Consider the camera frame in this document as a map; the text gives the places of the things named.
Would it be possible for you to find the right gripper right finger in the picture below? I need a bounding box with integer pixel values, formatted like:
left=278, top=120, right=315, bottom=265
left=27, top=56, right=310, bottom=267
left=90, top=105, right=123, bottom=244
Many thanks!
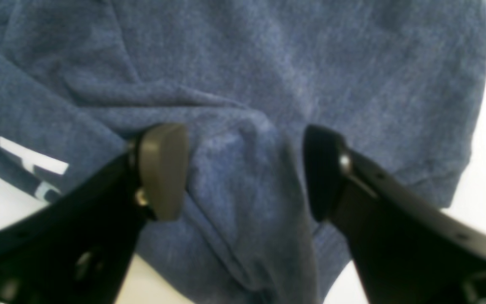
left=302, top=125, right=486, bottom=304

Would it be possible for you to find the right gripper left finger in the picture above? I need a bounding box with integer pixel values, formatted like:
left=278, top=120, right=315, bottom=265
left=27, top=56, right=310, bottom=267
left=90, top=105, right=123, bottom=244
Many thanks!
left=0, top=123, right=189, bottom=304

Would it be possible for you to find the navy blue T-shirt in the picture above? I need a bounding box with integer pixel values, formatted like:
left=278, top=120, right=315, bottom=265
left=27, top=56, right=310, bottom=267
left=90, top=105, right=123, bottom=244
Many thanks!
left=0, top=0, right=486, bottom=304

